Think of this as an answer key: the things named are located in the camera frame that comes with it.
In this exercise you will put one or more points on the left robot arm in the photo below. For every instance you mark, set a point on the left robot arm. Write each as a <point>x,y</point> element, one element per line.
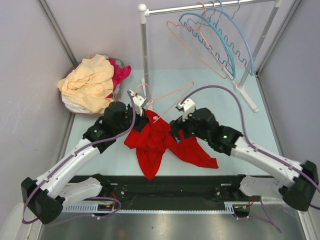
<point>48,194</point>

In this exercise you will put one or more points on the pink wire hanger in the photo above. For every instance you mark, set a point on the pink wire hanger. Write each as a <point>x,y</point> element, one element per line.
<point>164,103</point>
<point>187,52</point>

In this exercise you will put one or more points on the dark blue wavy hanger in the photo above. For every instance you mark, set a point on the dark blue wavy hanger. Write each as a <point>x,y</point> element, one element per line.
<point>248,64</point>

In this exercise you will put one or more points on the white slotted cable duct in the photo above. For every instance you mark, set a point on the white slotted cable duct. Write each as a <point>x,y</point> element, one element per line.
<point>107,208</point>

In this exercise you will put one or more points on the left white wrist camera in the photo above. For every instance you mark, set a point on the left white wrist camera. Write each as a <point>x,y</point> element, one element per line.
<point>139,102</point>

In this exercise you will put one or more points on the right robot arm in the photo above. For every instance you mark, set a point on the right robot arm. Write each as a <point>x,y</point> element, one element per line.
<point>292,181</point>

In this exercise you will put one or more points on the magenta pink garment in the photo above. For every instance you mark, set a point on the magenta pink garment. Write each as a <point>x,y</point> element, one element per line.
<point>121,72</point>

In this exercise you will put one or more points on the teal plastic hanger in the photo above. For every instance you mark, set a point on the teal plastic hanger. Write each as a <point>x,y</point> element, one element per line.
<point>194,23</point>

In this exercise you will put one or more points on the red t shirt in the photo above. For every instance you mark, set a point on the red t shirt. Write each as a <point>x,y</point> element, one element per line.
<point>154,139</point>

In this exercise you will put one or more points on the silver white clothes rack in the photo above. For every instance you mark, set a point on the silver white clothes rack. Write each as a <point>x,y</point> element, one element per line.
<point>199,9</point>

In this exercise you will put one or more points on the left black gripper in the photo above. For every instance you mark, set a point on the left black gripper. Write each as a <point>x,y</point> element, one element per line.
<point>141,121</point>

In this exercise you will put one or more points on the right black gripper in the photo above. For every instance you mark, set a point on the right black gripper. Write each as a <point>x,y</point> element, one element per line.
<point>177,125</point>

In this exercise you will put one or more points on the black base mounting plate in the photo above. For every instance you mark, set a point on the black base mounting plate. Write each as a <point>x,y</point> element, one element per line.
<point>173,192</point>

